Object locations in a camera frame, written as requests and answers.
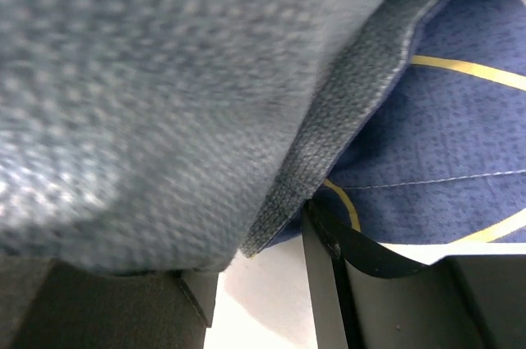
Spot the blue patterned pillowcase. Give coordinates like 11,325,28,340
1,0,525,275

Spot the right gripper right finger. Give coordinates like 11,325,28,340
302,201,525,349

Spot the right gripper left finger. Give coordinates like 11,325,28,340
1,256,218,349

